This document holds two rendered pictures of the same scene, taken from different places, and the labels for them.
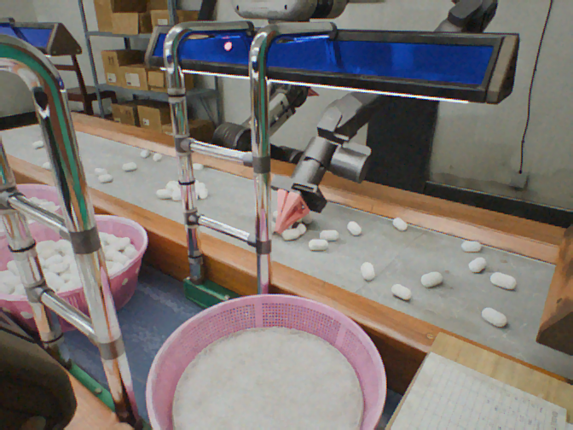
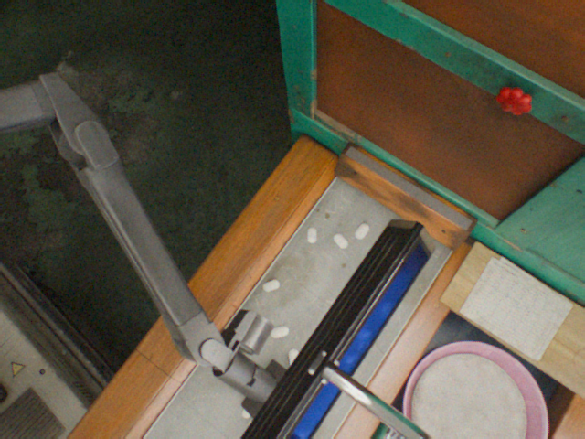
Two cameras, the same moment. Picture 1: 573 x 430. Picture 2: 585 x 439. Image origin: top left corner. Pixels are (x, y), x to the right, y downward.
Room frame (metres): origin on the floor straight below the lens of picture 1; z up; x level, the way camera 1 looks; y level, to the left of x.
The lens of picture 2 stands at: (0.64, -0.06, 1.79)
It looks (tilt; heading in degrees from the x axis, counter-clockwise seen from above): 73 degrees down; 277
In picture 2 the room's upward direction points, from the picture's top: 8 degrees counter-clockwise
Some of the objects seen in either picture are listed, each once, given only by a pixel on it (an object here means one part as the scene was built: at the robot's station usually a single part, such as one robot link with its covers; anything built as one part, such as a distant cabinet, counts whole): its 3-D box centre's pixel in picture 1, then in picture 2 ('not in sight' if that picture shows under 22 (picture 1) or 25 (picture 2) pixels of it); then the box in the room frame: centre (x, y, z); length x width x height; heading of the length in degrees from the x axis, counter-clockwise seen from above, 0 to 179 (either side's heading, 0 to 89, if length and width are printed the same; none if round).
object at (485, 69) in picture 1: (290, 54); (293, 412); (0.67, -0.01, 1.08); 0.62 x 0.08 x 0.07; 54
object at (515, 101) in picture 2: not in sight; (515, 100); (0.39, -0.37, 1.24); 0.04 x 0.02 x 0.04; 144
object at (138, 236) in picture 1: (72, 272); not in sight; (0.60, 0.38, 0.72); 0.27 x 0.27 x 0.10
